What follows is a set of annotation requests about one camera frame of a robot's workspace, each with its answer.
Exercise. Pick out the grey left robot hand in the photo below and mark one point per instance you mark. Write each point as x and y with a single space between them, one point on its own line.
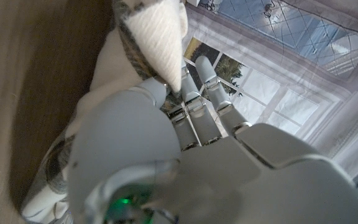
244 180

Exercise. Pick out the cream plaid scarf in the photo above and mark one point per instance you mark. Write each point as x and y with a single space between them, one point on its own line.
160 40

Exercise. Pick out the white power box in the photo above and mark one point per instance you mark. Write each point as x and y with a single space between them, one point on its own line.
193 2

